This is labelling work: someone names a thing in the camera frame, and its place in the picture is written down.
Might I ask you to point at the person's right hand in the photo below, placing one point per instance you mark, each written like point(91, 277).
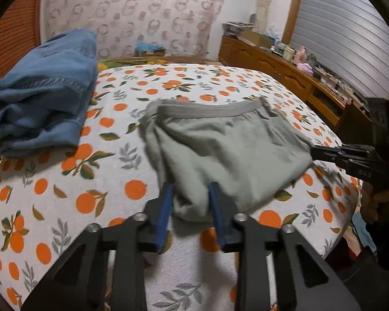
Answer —
point(374, 204)

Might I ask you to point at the pink cloth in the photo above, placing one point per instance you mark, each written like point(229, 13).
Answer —
point(305, 68)

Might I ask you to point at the blue denim jeans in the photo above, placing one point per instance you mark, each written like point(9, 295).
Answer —
point(42, 94)

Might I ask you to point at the cardboard box with blue bag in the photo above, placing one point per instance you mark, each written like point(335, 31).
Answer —
point(149, 49)

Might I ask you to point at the flat cardboard box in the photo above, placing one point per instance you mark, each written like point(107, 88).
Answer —
point(256, 38)

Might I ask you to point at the wooden louvered wardrobe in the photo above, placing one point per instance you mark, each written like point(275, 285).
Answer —
point(13, 32)

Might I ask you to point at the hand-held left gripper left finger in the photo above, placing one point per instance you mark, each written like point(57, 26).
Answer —
point(163, 215)

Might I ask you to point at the wooden cabinet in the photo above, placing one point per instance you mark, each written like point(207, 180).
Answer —
point(278, 68)

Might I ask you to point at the basket of small packets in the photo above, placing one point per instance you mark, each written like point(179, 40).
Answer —
point(238, 28)

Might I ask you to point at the grey window blind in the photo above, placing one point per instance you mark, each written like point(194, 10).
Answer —
point(347, 22)

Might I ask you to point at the grey pants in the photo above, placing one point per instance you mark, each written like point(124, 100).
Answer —
point(227, 165)

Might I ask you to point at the orange fruit print bed sheet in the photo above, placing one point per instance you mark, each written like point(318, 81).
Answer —
point(110, 181)

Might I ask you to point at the floral blanket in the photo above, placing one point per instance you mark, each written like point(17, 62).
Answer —
point(133, 62)

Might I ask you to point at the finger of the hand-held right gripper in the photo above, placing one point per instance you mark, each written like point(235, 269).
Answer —
point(340, 151)
point(347, 166)

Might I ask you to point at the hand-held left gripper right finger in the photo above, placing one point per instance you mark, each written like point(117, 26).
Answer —
point(219, 218)

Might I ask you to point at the white lace curtain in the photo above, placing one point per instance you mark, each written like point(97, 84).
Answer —
point(263, 3)

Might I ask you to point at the pink bottle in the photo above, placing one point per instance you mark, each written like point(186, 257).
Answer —
point(300, 55)

